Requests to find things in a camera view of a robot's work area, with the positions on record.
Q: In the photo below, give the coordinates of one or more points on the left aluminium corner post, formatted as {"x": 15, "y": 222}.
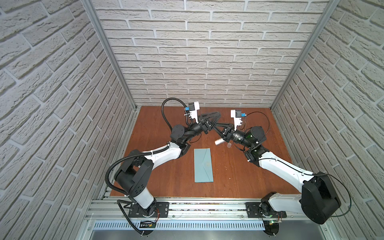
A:
{"x": 96, "y": 22}

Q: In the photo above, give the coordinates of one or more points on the aluminium corner post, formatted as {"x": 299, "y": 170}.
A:
{"x": 96, "y": 22}
{"x": 329, "y": 10}

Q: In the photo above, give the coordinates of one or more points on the small circuit board left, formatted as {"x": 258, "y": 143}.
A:
{"x": 148, "y": 224}

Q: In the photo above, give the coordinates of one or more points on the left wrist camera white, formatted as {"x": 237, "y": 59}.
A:
{"x": 191, "y": 112}

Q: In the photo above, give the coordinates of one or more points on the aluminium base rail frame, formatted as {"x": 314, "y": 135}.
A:
{"x": 185, "y": 214}

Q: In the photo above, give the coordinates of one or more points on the right aluminium corner post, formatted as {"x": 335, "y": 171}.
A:
{"x": 329, "y": 10}

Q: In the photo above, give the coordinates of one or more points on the white glue stick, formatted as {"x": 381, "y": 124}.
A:
{"x": 219, "y": 141}

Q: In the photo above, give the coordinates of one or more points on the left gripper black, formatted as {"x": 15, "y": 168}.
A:
{"x": 205, "y": 126}

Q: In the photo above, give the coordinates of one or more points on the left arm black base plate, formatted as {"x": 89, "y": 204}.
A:
{"x": 155, "y": 209}

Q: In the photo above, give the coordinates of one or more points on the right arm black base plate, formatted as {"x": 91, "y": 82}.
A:
{"x": 253, "y": 210}

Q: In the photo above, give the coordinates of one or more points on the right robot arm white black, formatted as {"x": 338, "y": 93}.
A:
{"x": 317, "y": 197}

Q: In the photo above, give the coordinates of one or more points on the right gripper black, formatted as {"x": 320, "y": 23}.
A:
{"x": 228, "y": 133}

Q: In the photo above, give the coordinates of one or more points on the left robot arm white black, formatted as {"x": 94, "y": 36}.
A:
{"x": 135, "y": 170}

